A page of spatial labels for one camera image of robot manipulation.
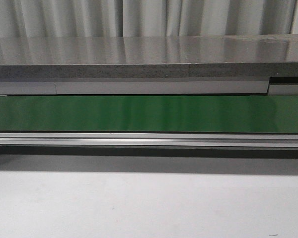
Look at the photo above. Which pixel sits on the green conveyor belt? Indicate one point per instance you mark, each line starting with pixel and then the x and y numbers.
pixel 232 114

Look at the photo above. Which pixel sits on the grey speckled worktop slab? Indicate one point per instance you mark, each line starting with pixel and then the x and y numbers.
pixel 145 57

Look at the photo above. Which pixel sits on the grey pleated curtain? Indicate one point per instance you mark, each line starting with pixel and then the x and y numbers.
pixel 128 18

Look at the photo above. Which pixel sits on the aluminium front conveyor rail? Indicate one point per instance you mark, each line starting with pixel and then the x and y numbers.
pixel 150 139

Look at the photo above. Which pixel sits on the grey rear conveyor rail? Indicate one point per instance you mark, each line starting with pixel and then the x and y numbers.
pixel 250 85

